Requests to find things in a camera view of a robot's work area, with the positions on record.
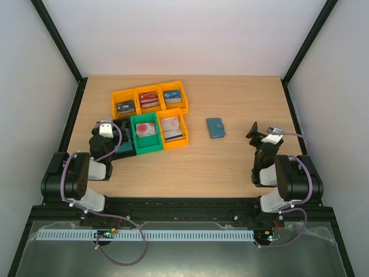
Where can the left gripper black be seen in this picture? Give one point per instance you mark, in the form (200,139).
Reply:
(117,138)

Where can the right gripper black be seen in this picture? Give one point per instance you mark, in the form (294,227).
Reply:
(260,138)

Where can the blue card holder wallet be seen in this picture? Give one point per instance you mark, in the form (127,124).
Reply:
(216,128)

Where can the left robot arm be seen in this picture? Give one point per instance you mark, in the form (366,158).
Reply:
(67,175)

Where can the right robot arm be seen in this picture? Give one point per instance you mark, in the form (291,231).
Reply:
(294,179)

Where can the teal VIP card stack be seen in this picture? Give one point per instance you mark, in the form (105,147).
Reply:
(127,144)

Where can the white red circle card stack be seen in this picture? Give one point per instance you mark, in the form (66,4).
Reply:
(145,129)

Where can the black VIP card stack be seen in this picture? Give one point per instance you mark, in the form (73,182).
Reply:
(125,107)

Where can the magnetic stripe white card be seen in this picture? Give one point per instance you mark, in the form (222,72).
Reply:
(172,135)

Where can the white pink VIP card stack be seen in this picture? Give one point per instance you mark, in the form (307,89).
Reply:
(171,123)

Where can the blue card stack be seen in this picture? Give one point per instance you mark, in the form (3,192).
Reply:
(172,96)

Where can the black bin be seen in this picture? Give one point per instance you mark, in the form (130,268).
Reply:
(124,124)

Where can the yellow bin back left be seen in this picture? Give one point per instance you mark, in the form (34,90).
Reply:
(121,96)

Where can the yellow bin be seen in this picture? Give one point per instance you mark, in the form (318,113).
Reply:
(183,105)
(149,88)
(121,96)
(175,112)

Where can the green bin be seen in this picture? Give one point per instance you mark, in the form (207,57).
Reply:
(150,143)

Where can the yellow bin back middle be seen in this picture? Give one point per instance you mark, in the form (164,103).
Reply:
(149,88)

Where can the yellow bin back right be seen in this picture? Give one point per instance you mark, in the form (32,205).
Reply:
(183,105)

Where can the yellow bin front right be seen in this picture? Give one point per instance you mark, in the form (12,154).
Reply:
(175,112)

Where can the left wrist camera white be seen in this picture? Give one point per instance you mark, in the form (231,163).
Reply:
(105,128)

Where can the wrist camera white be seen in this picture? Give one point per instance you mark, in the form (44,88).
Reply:
(105,128)
(275,135)

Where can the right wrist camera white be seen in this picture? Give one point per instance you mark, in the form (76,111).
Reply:
(275,135)

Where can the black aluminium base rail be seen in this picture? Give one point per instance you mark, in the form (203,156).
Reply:
(238,212)

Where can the white slotted cable duct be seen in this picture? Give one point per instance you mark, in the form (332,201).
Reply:
(147,235)

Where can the right black frame post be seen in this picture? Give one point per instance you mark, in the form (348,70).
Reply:
(309,40)

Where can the black frame post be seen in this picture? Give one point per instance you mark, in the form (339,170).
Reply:
(309,40)
(56,37)

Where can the left black frame post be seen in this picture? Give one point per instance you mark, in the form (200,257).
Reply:
(56,37)

